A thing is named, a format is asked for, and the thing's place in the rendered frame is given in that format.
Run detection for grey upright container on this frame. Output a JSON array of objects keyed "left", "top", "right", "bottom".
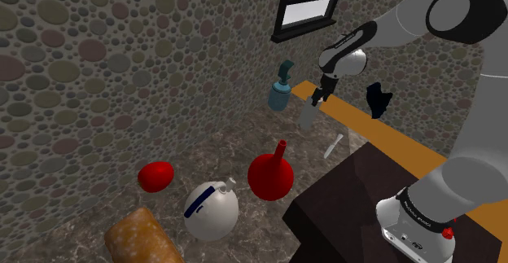
[{"left": 299, "top": 96, "right": 319, "bottom": 131}]

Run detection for black figure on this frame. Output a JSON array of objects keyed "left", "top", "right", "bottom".
[{"left": 365, "top": 81, "right": 394, "bottom": 120}]

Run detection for teal soap dispenser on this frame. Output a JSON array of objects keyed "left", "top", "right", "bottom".
[{"left": 267, "top": 59, "right": 296, "bottom": 112}]

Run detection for small white knife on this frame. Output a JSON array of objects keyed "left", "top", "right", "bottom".
[{"left": 322, "top": 133, "right": 344, "bottom": 160}]

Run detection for black-framed window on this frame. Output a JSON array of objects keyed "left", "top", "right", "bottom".
[{"left": 270, "top": 0, "right": 348, "bottom": 44}]

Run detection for red round long-necked vase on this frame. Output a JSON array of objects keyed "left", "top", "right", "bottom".
[{"left": 247, "top": 139, "right": 296, "bottom": 203}]

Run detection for dark robot stand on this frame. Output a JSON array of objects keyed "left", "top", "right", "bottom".
[{"left": 282, "top": 141, "right": 506, "bottom": 263}]

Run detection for white jug with blue stripe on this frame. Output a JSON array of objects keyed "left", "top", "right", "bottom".
[{"left": 182, "top": 177, "right": 240, "bottom": 243}]

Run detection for red tomato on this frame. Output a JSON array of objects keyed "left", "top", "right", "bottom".
[{"left": 137, "top": 160, "right": 175, "bottom": 194}]

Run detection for brown bread loaf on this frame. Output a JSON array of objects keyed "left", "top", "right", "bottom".
[{"left": 103, "top": 207, "right": 186, "bottom": 263}]

